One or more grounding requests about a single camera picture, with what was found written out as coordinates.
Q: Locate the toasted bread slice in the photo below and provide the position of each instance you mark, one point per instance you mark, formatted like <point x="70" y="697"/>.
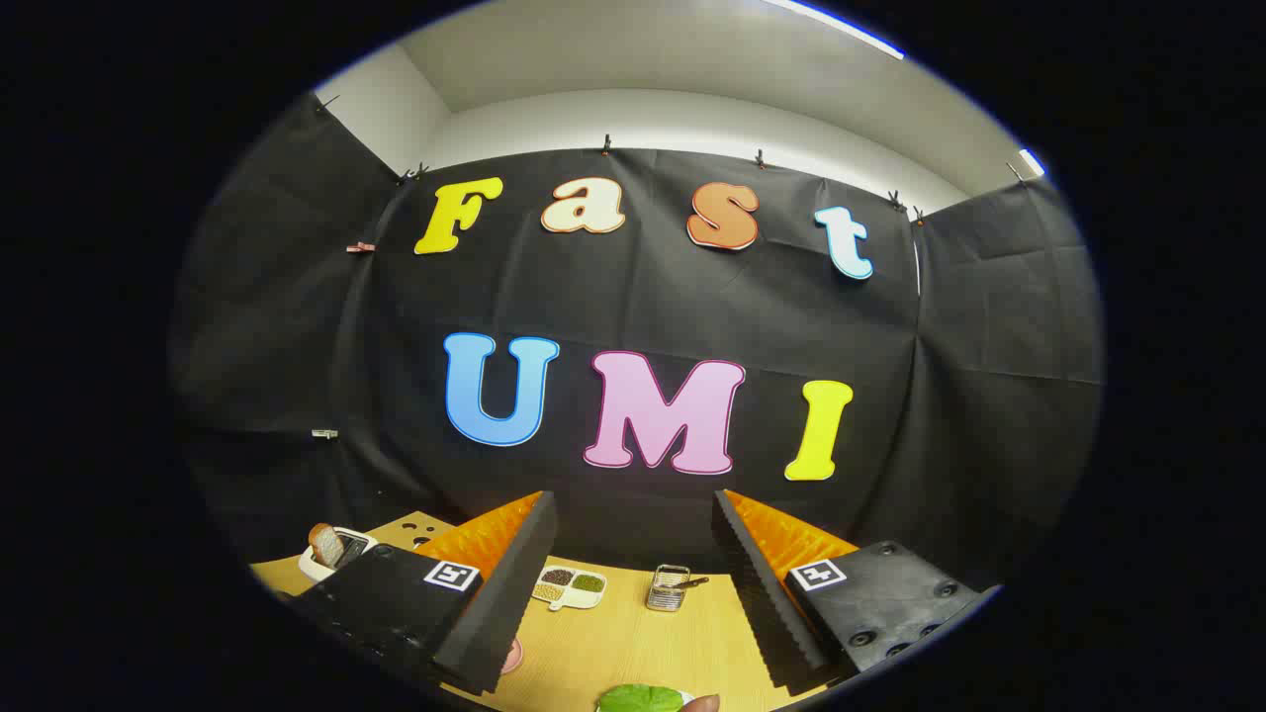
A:
<point x="324" y="545"/>

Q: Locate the small ceiling light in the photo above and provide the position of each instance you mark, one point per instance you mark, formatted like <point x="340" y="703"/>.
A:
<point x="1032" y="162"/>

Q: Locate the pile of yellow beans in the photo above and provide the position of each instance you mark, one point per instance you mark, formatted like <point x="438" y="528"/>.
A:
<point x="547" y="591"/>

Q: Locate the pile of dark beans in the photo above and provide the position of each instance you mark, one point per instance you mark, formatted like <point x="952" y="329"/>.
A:
<point x="559" y="577"/>

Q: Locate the long ceiling light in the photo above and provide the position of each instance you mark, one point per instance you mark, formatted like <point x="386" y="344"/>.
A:
<point x="836" y="28"/>

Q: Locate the white toaster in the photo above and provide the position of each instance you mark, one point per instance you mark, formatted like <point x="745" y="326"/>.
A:
<point x="318" y="572"/>

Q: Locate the white divided dish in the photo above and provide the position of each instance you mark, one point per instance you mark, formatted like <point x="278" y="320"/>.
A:
<point x="579" y="597"/>

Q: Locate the pink plate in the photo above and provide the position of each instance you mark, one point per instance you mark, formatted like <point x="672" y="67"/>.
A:
<point x="512" y="656"/>

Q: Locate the green lettuce leaf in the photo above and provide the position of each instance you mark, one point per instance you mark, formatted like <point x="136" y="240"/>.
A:
<point x="641" y="699"/>

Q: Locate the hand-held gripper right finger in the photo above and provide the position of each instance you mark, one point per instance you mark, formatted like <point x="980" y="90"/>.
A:
<point x="767" y="613"/>

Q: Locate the black backdrop cloth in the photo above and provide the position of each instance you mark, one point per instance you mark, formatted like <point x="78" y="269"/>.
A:
<point x="692" y="307"/>

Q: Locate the pile of green beans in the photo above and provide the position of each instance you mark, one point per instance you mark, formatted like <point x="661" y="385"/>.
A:
<point x="589" y="583"/>

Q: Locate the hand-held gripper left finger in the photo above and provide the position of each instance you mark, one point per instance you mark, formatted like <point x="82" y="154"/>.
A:
<point x="514" y="603"/>

